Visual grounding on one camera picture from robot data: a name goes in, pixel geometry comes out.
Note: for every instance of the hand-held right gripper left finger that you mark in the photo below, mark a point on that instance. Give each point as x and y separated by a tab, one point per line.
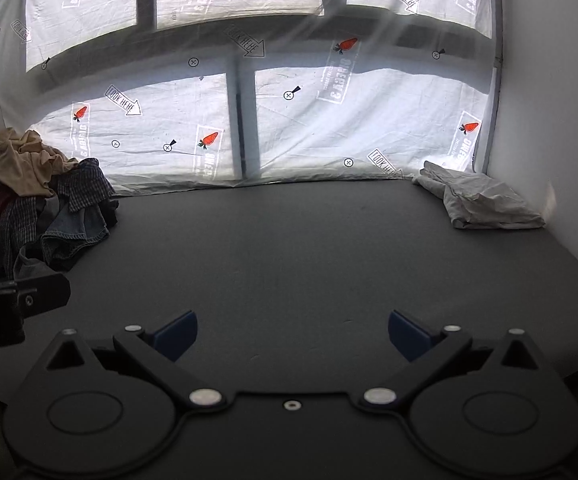
176	337

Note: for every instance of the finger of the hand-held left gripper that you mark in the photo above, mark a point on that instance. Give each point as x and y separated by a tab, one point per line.
46	295

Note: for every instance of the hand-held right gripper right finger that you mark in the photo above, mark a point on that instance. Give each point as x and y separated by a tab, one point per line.
409	337

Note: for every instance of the white garment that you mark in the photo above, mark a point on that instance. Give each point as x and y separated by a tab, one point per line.
484	205

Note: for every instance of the grey garment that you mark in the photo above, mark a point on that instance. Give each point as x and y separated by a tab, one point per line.
34	265

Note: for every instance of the blue denim jeans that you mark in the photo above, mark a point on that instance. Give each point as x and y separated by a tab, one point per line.
76	230

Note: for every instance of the dark plaid shirt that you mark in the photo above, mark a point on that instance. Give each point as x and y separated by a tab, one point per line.
86	180

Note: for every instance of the beige garment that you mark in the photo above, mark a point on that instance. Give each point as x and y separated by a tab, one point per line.
24	165

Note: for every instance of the carrot printed white curtain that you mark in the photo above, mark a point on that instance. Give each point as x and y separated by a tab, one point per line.
319	125

